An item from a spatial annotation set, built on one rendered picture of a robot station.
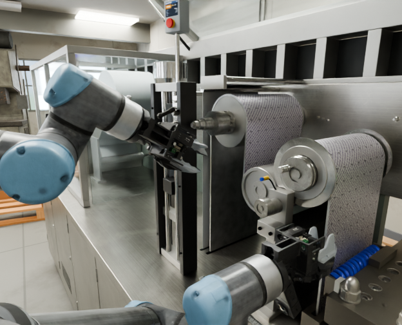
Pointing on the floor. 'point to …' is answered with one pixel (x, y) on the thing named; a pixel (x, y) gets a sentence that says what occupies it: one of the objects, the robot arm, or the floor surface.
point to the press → (5, 85)
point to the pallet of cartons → (2, 200)
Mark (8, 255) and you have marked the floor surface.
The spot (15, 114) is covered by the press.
